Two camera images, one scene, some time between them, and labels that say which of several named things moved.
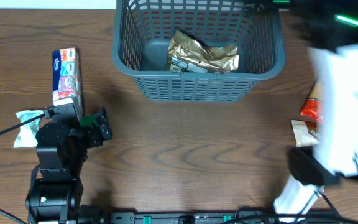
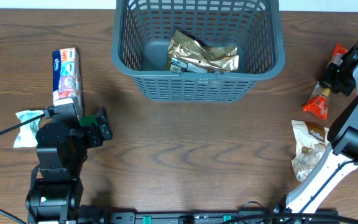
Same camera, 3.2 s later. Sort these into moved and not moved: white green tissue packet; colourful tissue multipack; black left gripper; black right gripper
Moved: black right gripper
Not moved: colourful tissue multipack; white green tissue packet; black left gripper
